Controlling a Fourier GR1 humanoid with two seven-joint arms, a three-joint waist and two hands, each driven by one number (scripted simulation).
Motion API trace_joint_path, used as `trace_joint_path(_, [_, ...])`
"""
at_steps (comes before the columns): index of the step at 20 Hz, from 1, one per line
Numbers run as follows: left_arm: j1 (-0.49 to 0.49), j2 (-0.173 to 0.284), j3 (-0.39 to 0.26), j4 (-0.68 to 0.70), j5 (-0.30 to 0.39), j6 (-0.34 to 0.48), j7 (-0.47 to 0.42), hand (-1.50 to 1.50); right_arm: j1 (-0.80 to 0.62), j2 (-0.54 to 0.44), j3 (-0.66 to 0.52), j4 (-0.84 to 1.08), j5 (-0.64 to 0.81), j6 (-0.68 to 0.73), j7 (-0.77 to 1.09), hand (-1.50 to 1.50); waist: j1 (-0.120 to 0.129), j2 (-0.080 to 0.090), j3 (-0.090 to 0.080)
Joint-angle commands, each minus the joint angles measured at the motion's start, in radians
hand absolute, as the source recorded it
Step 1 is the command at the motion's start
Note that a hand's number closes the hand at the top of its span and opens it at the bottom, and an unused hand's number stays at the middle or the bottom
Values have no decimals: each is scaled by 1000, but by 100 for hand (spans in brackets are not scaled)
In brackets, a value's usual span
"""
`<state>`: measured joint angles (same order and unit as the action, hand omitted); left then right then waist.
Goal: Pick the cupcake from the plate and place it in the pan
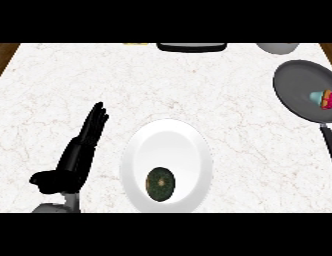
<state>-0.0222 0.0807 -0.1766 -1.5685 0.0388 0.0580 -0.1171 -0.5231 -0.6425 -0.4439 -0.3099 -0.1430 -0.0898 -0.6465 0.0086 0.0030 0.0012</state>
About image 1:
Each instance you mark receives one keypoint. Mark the pink cupcake with teal wrapper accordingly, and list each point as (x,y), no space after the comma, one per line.
(327,98)

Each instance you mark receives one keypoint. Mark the dark green round avocado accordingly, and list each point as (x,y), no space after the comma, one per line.
(160,184)

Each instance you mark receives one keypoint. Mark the dark grey frying pan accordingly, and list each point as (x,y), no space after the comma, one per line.
(310,93)

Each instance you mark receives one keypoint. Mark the small yellow object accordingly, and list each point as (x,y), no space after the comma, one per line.
(136,43)

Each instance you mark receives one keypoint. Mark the grey round bowl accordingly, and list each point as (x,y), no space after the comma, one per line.
(278,47)

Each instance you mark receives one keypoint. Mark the white oval plate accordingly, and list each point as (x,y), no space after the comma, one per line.
(167,165)

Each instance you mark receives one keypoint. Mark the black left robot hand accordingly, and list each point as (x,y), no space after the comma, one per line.
(77,156)

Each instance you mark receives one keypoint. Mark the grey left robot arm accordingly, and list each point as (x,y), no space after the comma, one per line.
(62,205)

